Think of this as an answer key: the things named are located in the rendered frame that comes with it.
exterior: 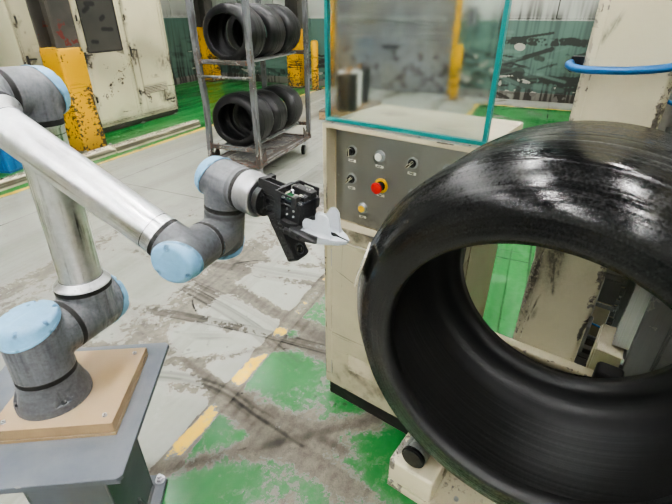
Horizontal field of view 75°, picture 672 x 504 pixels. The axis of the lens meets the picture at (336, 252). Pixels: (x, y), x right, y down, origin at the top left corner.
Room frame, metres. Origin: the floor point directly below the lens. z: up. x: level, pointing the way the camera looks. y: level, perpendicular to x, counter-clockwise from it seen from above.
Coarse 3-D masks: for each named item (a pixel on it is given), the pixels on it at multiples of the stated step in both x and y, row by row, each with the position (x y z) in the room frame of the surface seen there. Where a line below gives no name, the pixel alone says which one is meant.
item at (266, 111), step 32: (192, 0) 4.47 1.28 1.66; (256, 0) 5.61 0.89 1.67; (192, 32) 4.44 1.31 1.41; (224, 32) 4.76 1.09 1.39; (256, 32) 4.40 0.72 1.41; (288, 32) 5.12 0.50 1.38; (224, 64) 4.33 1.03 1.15; (224, 96) 4.49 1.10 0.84; (256, 96) 4.26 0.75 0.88; (288, 96) 5.13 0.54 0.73; (224, 128) 4.69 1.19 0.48; (256, 128) 4.23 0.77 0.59; (288, 128) 5.18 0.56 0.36; (256, 160) 4.25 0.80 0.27
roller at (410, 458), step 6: (408, 444) 0.51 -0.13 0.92; (414, 444) 0.51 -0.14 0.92; (402, 450) 0.51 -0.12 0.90; (408, 450) 0.50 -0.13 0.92; (414, 450) 0.49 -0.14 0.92; (420, 450) 0.50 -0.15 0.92; (408, 456) 0.50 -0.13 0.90; (414, 456) 0.49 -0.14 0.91; (420, 456) 0.49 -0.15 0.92; (426, 456) 0.49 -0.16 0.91; (408, 462) 0.50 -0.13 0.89; (414, 462) 0.49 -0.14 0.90; (420, 462) 0.48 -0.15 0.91
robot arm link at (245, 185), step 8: (240, 176) 0.83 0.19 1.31; (248, 176) 0.83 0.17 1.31; (256, 176) 0.83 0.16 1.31; (240, 184) 0.82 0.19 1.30; (248, 184) 0.81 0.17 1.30; (256, 184) 0.82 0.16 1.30; (232, 192) 0.82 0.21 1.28; (240, 192) 0.81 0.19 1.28; (248, 192) 0.80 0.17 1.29; (232, 200) 0.82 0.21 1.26; (240, 200) 0.80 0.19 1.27; (248, 200) 0.80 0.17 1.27; (240, 208) 0.81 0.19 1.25; (248, 208) 0.80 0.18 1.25; (256, 216) 0.82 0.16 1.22
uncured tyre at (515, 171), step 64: (576, 128) 0.56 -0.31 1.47; (640, 128) 0.56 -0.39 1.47; (448, 192) 0.50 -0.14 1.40; (512, 192) 0.44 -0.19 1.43; (576, 192) 0.41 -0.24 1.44; (640, 192) 0.39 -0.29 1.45; (384, 256) 0.53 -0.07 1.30; (448, 256) 0.75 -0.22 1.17; (640, 256) 0.36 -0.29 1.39; (384, 320) 0.51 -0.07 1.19; (448, 320) 0.73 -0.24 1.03; (384, 384) 0.52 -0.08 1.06; (448, 384) 0.62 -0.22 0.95; (512, 384) 0.64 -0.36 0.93; (576, 384) 0.59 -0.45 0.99; (640, 384) 0.54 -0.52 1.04; (448, 448) 0.45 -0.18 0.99; (512, 448) 0.51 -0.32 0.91; (576, 448) 0.50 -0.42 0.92; (640, 448) 0.46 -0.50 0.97
